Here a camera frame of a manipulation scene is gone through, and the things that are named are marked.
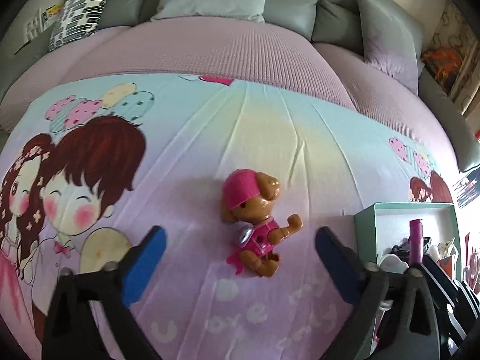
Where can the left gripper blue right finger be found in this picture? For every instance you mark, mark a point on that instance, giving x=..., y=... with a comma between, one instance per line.
x=342, y=264

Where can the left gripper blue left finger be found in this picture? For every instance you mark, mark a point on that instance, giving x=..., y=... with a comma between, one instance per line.
x=139, y=264

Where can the brown puppy toy pink outfit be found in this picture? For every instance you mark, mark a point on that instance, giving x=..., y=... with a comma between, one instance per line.
x=247, y=199

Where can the pink kids smartwatch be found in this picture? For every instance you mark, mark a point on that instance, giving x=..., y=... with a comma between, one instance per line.
x=416, y=242

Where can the white round wrist device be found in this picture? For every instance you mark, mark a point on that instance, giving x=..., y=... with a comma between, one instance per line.
x=391, y=263

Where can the teal rimmed white tray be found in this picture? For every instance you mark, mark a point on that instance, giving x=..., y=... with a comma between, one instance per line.
x=384, y=225

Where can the orange blue toy case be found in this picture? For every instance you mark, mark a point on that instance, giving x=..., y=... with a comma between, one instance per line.
x=448, y=257

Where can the black toy car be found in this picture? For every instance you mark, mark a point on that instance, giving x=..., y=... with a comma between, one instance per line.
x=403, y=251

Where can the cartoon printed tablecloth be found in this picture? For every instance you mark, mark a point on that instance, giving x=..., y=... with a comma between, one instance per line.
x=92, y=165

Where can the orange red decoration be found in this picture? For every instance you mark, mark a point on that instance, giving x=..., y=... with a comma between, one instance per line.
x=444, y=65

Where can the purple grey cushion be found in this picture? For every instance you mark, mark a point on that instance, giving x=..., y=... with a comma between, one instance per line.
x=392, y=41

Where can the pink sofa seat cover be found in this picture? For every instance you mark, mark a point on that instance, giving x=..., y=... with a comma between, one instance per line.
x=221, y=47

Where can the black white patterned cushion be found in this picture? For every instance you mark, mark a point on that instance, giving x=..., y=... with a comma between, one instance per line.
x=78, y=19

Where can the white papers beside sofa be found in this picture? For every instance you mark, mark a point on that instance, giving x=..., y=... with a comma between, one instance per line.
x=41, y=21

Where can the patterned beige curtain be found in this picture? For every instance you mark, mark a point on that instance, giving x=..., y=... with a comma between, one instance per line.
x=454, y=31

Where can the grey sofa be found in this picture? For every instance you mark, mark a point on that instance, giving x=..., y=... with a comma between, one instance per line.
x=335, y=22

